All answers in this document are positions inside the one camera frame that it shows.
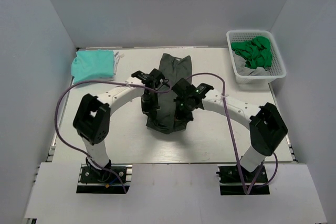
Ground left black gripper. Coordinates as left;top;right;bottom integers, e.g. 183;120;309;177
141;91;160;120

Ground dark grey t shirt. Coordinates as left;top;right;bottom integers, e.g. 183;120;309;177
146;53;192;134

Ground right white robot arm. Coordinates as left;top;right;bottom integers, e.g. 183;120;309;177
172;78;288;182

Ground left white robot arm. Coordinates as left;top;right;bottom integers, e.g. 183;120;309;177
73;69;172;182

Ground folded teal t shirt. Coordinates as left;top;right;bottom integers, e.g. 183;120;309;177
71;49;116;85

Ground grey t shirt in basket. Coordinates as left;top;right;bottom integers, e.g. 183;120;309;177
233;54;269;76

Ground green t shirt in basket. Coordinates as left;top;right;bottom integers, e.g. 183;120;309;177
231;36;273;70

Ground white plastic basket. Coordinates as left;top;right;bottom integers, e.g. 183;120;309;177
226;30;286;83

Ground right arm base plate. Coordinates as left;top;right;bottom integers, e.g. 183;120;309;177
216;166;270;196

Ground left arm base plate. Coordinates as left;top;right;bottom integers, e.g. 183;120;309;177
76;164;132;195

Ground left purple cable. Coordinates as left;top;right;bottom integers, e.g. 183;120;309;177
54;79;173;194

